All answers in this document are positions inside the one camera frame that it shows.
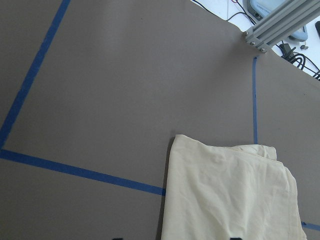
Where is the beige long-sleeve printed t-shirt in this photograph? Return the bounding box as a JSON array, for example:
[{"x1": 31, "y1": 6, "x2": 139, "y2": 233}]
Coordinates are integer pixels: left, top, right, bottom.
[{"x1": 161, "y1": 134, "x2": 307, "y2": 240}]

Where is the aluminium frame post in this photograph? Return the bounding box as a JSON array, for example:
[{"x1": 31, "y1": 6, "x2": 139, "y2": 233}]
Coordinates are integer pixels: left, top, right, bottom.
[{"x1": 244, "y1": 0, "x2": 320, "y2": 53}]

